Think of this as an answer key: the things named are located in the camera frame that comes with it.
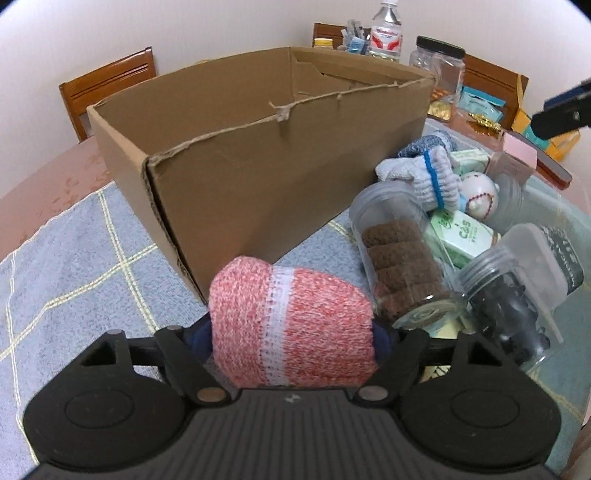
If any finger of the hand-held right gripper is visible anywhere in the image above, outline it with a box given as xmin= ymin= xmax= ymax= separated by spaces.
xmin=531 ymin=78 xmax=591 ymax=139

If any blue knit sock roll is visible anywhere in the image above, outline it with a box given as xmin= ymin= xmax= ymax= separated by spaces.
xmin=398 ymin=130 xmax=458 ymax=160

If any yellow and teal box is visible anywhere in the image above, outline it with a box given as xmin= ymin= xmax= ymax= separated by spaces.
xmin=512 ymin=108 xmax=581 ymax=162

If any large clear jar black lid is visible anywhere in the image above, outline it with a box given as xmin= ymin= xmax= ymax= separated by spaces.
xmin=409 ymin=36 xmax=466 ymax=121

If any beige small box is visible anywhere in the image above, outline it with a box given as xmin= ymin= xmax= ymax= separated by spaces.
xmin=485 ymin=152 xmax=536 ymax=186

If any blue stationery bundle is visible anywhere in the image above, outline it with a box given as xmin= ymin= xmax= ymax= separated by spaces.
xmin=341 ymin=18 xmax=371 ymax=54

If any clear jar of black pieces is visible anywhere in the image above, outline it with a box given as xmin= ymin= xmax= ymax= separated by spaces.
xmin=457 ymin=246 xmax=556 ymax=370

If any pink box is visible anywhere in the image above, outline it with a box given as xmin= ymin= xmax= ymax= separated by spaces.
xmin=503 ymin=131 xmax=541 ymax=169

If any brown cardboard box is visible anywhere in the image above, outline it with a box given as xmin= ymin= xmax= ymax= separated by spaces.
xmin=87 ymin=45 xmax=437 ymax=305

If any clear water bottle red label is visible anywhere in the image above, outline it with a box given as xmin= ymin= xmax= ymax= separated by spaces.
xmin=368 ymin=0 xmax=403 ymax=63

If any white sock roll blue stripe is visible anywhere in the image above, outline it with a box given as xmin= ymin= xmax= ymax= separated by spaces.
xmin=375 ymin=148 xmax=462 ymax=213

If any clear jar of brown rounds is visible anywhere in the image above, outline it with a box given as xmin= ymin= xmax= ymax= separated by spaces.
xmin=349 ymin=181 xmax=467 ymax=329

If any frosted plastic container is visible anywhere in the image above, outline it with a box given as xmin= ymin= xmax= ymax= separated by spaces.
xmin=501 ymin=224 xmax=586 ymax=310

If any gold ornament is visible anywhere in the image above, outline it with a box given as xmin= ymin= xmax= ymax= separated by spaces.
xmin=470 ymin=113 xmax=502 ymax=134

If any teal snack packet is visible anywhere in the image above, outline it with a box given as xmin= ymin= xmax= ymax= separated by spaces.
xmin=462 ymin=87 xmax=506 ymax=123

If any green tissue packet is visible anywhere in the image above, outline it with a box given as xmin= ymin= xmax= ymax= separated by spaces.
xmin=450 ymin=148 xmax=490 ymax=176
xmin=425 ymin=210 xmax=502 ymax=271

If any blue checked towel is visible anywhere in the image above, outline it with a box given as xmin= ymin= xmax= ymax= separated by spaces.
xmin=0 ymin=182 xmax=591 ymax=480

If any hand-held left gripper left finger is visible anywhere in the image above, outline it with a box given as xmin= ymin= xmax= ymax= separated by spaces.
xmin=81 ymin=322 xmax=235 ymax=408

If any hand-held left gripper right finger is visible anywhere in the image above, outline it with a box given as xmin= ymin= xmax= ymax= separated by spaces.
xmin=352 ymin=322 xmax=509 ymax=408

